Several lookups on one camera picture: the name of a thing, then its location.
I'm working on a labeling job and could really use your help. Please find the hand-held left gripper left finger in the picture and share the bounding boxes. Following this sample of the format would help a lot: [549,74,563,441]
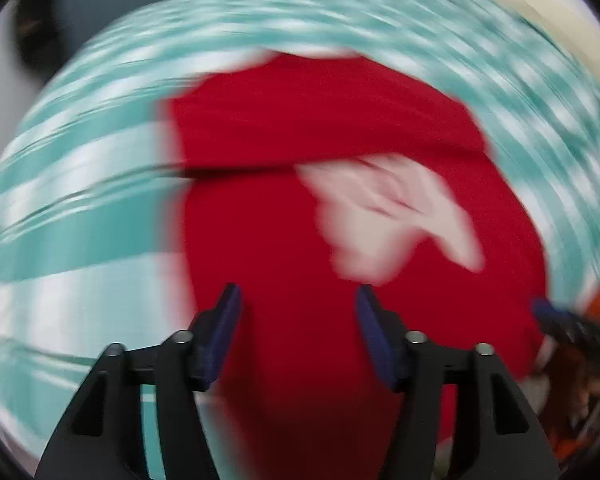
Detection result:
[34,283,243,480]

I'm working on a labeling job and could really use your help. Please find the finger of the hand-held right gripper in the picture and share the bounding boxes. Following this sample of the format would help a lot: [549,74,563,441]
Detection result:
[531,297,581,328]

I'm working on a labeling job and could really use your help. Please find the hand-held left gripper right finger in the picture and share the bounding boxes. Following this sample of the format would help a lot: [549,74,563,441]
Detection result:
[356,284,562,480]

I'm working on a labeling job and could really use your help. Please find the red t-shirt with white print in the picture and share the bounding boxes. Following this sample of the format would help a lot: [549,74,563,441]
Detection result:
[157,50,553,480]

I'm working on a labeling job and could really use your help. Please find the dark hanging clothes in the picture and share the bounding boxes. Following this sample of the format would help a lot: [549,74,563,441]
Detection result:
[12,0,68,88]

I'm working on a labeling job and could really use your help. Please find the person's orange pants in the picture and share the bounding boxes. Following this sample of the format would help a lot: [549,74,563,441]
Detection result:
[550,285,600,461]

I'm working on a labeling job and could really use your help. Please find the green plaid bed sheet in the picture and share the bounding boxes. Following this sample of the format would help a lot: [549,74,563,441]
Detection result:
[0,0,600,480]

